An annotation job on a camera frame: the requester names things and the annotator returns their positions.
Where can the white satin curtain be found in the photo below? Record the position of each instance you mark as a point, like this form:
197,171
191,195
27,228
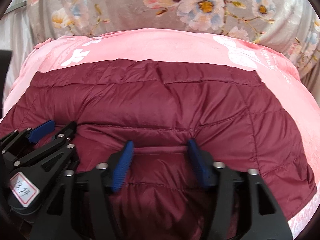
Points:
17,35

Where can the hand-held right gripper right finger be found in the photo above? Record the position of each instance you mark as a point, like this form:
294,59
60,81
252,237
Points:
198,166

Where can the metal rail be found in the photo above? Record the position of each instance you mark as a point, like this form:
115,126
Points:
17,6

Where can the pink printed blanket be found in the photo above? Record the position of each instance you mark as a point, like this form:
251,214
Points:
162,47

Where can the grey floral quilt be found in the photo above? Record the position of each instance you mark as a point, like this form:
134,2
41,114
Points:
120,5

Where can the maroon puffer jacket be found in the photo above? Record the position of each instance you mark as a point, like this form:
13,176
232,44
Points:
175,105

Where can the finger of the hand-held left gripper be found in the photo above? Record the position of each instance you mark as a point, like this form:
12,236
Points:
42,130
60,136

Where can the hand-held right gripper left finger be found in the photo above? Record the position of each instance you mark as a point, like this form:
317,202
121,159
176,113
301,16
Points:
122,167

